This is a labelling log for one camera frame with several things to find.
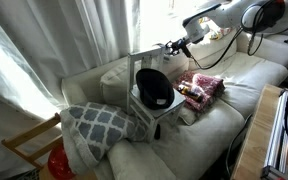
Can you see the light wooden table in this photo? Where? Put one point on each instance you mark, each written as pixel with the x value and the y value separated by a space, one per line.
pixel 254 140

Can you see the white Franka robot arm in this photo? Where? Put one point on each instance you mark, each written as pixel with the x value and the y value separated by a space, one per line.
pixel 230 13

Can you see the colourful floral pillow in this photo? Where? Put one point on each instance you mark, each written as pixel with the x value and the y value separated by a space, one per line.
pixel 217 33

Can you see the beige square pillow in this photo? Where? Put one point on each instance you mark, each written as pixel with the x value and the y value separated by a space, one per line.
pixel 115 83

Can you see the silver metal rail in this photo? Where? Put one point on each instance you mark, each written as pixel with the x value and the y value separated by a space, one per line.
pixel 277 133

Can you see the beige flat cushion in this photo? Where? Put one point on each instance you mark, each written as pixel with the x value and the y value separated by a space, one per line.
pixel 185 116

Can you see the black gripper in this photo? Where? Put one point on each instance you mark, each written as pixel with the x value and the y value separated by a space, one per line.
pixel 181 43

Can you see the grey white lattice pillow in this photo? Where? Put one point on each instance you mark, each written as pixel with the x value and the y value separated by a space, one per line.
pixel 97 130

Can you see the red ball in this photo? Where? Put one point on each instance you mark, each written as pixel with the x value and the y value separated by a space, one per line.
pixel 59 163

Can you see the red patterned cloth cushion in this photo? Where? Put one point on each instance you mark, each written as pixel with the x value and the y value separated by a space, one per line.
pixel 210 85

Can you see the wooden folding chair frame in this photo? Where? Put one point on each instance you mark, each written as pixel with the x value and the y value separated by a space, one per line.
pixel 30 136

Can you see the small white wooden chair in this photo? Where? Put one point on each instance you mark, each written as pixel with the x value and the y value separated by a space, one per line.
pixel 157 111

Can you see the clear plastic bottle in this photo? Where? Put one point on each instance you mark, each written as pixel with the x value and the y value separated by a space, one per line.
pixel 192 86

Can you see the beige fabric sofa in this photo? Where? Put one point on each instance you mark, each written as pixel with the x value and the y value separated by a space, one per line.
pixel 197 143

